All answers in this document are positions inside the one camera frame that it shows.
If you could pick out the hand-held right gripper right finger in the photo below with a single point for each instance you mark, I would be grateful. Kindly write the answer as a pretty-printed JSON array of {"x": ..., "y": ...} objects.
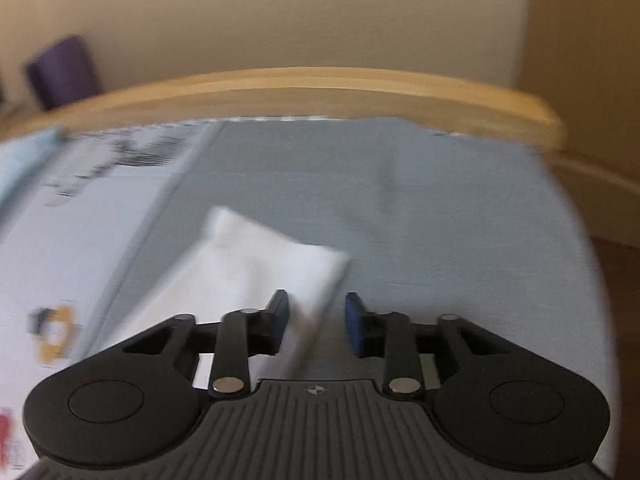
[{"x": 354, "y": 321}]

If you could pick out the purple chair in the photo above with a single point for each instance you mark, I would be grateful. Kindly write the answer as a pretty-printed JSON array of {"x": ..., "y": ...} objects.
[{"x": 62, "y": 72}]

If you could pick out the white small garment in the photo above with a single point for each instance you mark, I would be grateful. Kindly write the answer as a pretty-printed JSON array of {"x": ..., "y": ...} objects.
[{"x": 250, "y": 270}]

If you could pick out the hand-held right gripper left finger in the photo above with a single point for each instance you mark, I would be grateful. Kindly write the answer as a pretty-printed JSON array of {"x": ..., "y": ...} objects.
[{"x": 281, "y": 316}]

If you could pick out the light blue cloth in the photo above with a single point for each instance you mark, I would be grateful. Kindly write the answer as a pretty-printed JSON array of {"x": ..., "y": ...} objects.
[{"x": 22, "y": 160}]

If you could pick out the wooden bed frame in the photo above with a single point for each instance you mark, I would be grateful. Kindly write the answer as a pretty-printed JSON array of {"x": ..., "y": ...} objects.
[{"x": 320, "y": 85}]

